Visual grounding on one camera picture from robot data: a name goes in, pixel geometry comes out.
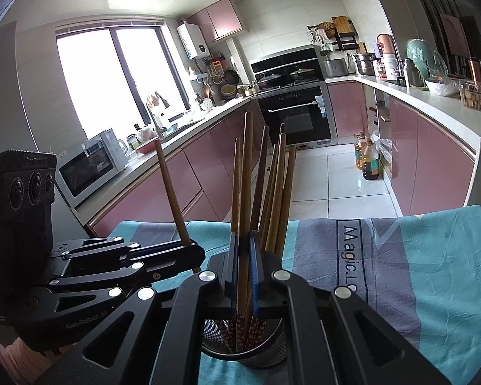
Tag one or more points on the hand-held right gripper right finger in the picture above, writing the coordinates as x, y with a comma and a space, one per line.
257, 284

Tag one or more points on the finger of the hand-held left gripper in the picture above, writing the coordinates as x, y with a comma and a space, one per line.
176, 256
100, 248

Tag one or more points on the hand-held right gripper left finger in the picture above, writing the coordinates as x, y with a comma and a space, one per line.
232, 276

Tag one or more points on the brown wooden chopstick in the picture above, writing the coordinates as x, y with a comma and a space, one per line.
246, 168
170, 192

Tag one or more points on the black mesh utensil holder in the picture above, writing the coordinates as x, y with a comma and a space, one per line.
264, 359

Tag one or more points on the bunch of wooden chopsticks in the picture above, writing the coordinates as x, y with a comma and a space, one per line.
282, 192

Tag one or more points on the person's left forearm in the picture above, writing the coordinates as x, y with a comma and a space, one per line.
8, 355

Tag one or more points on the white countertop oven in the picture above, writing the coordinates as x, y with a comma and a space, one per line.
90, 165

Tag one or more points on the white electric kettle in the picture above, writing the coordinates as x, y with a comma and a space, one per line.
122, 148

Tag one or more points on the pink bowl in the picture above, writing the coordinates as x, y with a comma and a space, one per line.
146, 145

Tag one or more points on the pink kitchen base cabinets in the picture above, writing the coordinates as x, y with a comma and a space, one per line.
216, 148
425, 156

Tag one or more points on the grey refrigerator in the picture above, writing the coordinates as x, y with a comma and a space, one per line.
12, 88

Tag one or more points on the chrome sink faucet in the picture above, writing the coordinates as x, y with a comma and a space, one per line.
153, 118

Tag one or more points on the large kitchen window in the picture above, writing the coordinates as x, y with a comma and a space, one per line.
100, 80

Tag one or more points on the dark cooking oil bottle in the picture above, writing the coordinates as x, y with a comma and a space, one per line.
371, 166

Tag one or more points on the teal grey printed tablecloth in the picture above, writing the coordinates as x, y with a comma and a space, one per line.
425, 272

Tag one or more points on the black built-in oven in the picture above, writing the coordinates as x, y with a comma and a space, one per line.
300, 116

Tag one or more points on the woven basket bowl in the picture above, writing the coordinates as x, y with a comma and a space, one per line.
228, 90

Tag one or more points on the white plastic bag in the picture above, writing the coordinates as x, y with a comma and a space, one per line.
383, 146

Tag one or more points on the black frying pan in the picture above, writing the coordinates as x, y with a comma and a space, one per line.
230, 76

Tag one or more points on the black wok with lid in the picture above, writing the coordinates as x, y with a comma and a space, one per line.
269, 79
302, 73

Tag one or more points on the white vent pipe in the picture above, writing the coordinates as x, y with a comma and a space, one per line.
237, 58

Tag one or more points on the black range hood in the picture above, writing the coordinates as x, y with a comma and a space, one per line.
284, 61

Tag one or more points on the stainless steel stock pot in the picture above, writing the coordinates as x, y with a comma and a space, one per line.
364, 64

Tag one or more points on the white red label bottle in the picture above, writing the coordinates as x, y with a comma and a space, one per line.
380, 69

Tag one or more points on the white plastic jug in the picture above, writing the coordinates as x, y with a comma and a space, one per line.
391, 67

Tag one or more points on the steel thermos flask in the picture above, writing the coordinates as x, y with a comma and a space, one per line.
409, 73

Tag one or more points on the white bowl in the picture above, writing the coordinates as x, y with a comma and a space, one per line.
443, 87

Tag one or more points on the mint green appliance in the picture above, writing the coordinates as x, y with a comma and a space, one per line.
421, 58

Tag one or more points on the clear cookie container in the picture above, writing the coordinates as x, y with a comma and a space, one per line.
473, 97

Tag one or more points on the copper tumbler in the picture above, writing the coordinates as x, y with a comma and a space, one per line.
475, 71

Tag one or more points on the white wall water heater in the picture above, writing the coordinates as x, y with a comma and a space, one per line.
192, 41

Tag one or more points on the pink wall cabinet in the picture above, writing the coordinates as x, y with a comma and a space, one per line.
220, 18

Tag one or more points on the black wall rack with boards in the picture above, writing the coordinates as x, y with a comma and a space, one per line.
338, 32

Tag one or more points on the framed wall picture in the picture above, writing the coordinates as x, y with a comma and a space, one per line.
453, 34

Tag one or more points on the striped dark wall panel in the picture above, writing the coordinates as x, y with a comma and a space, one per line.
429, 8

